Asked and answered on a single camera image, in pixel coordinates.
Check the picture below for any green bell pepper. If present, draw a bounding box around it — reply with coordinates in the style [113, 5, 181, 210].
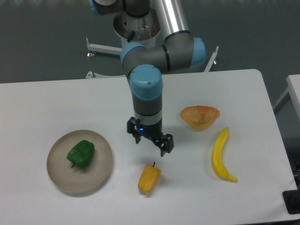
[67, 140, 95, 168]

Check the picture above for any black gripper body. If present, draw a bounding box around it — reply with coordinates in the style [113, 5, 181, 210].
[138, 119, 162, 143]

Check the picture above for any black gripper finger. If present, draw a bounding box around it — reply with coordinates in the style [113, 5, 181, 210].
[127, 117, 142, 143]
[152, 133, 174, 157]

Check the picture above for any yellow banana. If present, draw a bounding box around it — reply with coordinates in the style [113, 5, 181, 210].
[211, 127, 238, 182]

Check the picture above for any black box at table edge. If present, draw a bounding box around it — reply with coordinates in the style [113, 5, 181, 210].
[282, 189, 300, 215]

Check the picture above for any yellow bell pepper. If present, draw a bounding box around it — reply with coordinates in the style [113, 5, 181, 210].
[138, 162, 161, 194]

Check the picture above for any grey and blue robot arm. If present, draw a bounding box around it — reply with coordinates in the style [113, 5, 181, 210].
[90, 0, 206, 154]

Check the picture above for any orange pastry bread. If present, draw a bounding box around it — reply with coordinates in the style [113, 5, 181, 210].
[180, 105, 220, 131]

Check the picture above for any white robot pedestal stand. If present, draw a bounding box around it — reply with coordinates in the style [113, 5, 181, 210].
[87, 1, 206, 77]

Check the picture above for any beige round plate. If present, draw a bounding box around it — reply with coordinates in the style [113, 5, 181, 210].
[46, 130, 113, 197]

